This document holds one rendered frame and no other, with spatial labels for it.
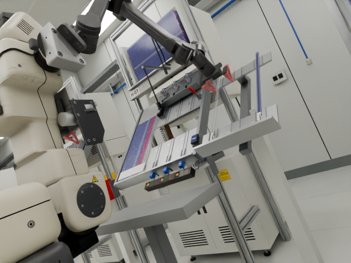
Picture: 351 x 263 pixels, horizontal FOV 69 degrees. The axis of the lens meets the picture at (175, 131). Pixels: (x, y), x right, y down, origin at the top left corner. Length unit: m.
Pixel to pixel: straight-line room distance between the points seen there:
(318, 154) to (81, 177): 2.65
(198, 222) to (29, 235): 1.39
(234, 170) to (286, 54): 1.83
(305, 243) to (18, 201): 1.10
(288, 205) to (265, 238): 0.45
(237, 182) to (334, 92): 1.74
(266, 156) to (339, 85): 1.91
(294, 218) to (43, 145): 1.02
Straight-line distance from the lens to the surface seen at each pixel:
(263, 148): 1.19
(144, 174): 1.50
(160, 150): 1.53
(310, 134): 3.07
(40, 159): 0.85
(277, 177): 1.21
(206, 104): 1.52
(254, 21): 3.23
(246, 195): 1.57
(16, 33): 0.97
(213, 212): 1.71
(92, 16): 0.97
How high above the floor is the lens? 0.75
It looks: 5 degrees up
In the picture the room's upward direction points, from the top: 22 degrees counter-clockwise
